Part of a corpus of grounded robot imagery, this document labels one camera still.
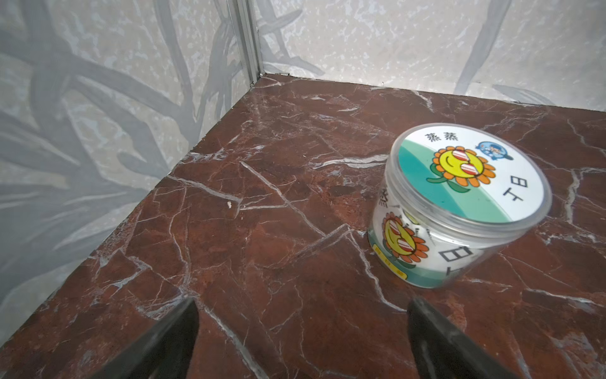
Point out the round sunflower label jar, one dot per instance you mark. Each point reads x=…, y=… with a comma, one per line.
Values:
x=451, y=197

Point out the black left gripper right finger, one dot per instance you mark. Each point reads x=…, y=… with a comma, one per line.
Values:
x=441, y=350

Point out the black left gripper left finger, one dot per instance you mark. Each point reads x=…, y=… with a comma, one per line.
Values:
x=164, y=351

